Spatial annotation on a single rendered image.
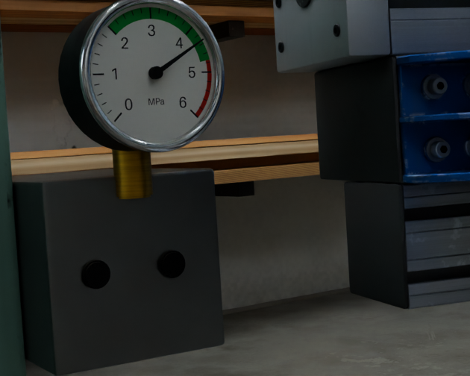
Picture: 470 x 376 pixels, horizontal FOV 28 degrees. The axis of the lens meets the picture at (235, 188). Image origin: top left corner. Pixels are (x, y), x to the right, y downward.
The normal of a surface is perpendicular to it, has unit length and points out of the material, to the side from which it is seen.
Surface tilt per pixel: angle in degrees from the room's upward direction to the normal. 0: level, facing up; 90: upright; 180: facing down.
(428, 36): 90
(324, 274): 90
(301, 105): 90
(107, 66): 90
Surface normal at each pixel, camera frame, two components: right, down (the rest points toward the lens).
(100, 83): 0.50, 0.01
